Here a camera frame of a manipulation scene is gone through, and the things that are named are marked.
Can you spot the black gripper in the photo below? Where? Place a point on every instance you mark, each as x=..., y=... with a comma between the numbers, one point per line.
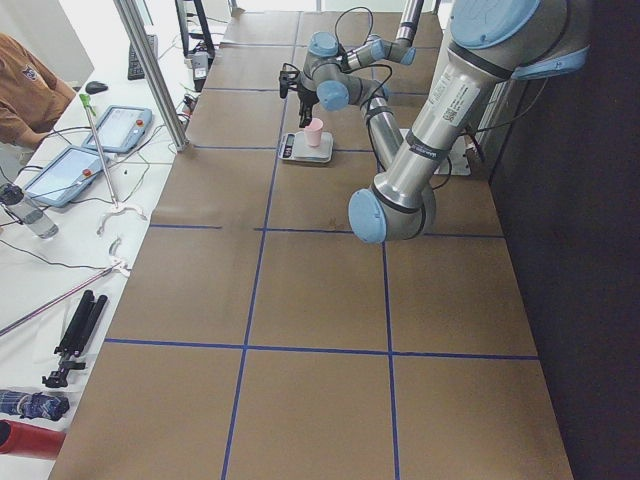
x=306, y=96

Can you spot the pink paper cup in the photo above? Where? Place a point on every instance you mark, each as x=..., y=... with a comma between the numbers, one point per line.
x=313, y=132

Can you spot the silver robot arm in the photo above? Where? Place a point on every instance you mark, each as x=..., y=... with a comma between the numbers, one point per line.
x=491, y=42
x=326, y=77

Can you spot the digital kitchen scale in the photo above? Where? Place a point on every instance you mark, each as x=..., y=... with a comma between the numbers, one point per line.
x=294, y=148

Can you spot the black keyboard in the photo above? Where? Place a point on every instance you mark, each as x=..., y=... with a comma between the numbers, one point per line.
x=135, y=70

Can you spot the far teach pendant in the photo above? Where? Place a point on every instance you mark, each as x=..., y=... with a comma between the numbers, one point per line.
x=120, y=128

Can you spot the teach pendant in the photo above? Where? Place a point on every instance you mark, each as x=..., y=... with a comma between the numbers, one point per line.
x=65, y=177
x=120, y=128

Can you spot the black computer mouse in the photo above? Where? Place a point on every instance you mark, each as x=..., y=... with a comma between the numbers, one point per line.
x=94, y=87

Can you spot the long reacher grabber stick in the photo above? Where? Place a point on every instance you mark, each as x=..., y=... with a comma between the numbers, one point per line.
x=117, y=206

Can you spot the near teach pendant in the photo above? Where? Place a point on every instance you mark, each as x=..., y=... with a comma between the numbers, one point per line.
x=65, y=177

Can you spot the person in orange shirt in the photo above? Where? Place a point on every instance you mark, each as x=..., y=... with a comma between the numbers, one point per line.
x=33, y=98

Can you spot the black folded tripod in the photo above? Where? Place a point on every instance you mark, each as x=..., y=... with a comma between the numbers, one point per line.
x=75, y=339

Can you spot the clear water bottle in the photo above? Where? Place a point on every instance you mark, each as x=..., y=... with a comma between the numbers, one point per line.
x=23, y=208

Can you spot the blue folded umbrella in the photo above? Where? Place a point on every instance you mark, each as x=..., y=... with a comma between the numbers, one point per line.
x=33, y=405

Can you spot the red cylinder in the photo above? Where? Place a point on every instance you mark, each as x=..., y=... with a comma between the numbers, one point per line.
x=26, y=440

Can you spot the aluminium frame post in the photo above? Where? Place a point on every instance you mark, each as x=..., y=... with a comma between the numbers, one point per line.
x=134, y=27

